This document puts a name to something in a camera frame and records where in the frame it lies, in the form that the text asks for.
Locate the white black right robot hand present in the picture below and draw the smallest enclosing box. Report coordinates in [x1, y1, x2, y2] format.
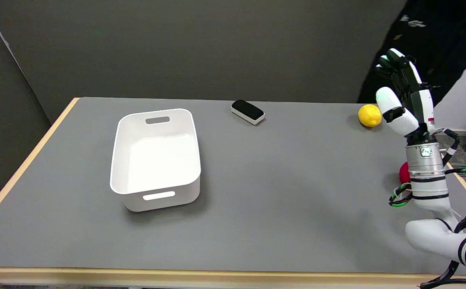
[375, 48, 436, 139]

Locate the black white chalkboard eraser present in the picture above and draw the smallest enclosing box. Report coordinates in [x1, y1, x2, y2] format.
[231, 100, 265, 126]

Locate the yellow lemon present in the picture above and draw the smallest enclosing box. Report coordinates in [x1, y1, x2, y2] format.
[358, 104, 383, 128]

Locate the person in dark clothes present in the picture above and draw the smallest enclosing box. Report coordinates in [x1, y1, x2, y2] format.
[357, 0, 466, 106]

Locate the red toy apple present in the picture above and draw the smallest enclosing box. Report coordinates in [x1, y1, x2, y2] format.
[399, 161, 411, 185]

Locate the white plastic storage bin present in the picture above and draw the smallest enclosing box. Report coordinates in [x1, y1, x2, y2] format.
[109, 108, 201, 212]

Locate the black wrist cable white band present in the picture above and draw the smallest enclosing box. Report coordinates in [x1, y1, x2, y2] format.
[435, 128, 461, 166]

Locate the green black cable loop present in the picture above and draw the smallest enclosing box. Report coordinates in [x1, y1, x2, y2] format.
[389, 168, 466, 208]

